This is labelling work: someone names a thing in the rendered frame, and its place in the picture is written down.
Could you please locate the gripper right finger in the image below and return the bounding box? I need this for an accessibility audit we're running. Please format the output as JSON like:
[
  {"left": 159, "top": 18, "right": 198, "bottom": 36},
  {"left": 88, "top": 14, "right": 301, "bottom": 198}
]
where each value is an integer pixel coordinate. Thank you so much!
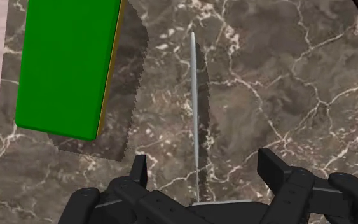
[{"left": 257, "top": 147, "right": 358, "bottom": 224}]

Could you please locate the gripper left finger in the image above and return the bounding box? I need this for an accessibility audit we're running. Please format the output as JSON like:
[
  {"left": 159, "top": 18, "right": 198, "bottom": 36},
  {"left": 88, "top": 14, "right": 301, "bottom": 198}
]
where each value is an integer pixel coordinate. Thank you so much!
[{"left": 58, "top": 154, "right": 204, "bottom": 224}]

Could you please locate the green box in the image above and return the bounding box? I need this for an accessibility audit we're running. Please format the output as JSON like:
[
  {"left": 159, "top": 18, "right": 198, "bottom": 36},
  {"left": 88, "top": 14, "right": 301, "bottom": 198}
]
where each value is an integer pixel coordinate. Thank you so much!
[{"left": 14, "top": 0, "right": 128, "bottom": 142}]

